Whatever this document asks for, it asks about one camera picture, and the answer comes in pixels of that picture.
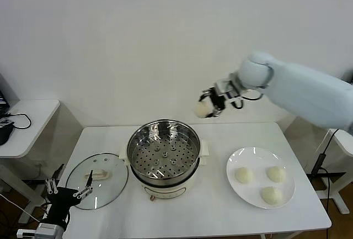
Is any stainless steel steamer basket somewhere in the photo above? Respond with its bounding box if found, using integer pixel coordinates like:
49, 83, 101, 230
120, 119, 210, 185

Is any white floor cable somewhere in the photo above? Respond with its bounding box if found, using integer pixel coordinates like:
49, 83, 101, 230
0, 192, 42, 223

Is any cream electric cooker pot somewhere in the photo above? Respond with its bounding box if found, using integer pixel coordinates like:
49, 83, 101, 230
121, 139, 211, 203

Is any glass lid with cream handle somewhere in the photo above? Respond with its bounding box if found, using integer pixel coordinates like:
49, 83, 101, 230
65, 152, 130, 210

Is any white steamed baozi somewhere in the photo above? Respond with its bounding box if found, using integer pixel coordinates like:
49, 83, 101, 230
266, 166, 287, 183
194, 100, 216, 119
234, 167, 254, 184
260, 185, 284, 205

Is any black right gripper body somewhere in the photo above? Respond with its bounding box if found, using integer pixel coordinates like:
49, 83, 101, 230
213, 75, 245, 110

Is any thin black mouse cable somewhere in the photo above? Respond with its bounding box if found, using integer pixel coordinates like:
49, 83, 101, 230
2, 111, 33, 130

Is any white round plate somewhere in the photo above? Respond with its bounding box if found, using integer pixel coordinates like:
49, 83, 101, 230
226, 146, 296, 210

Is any black cable with adapter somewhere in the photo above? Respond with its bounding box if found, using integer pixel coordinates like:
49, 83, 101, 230
311, 128, 340, 200

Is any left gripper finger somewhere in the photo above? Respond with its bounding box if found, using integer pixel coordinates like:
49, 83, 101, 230
45, 163, 66, 195
73, 169, 95, 200

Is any laptop with dark screen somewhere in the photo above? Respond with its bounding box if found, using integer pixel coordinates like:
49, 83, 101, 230
0, 73, 11, 118

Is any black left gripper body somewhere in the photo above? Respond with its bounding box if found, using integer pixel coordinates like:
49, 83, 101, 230
47, 186, 81, 227

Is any black computer mouse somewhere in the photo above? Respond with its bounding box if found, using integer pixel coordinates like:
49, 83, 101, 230
0, 124, 16, 146

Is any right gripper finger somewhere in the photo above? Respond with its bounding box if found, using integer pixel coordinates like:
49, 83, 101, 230
199, 87, 218, 103
204, 103, 223, 119

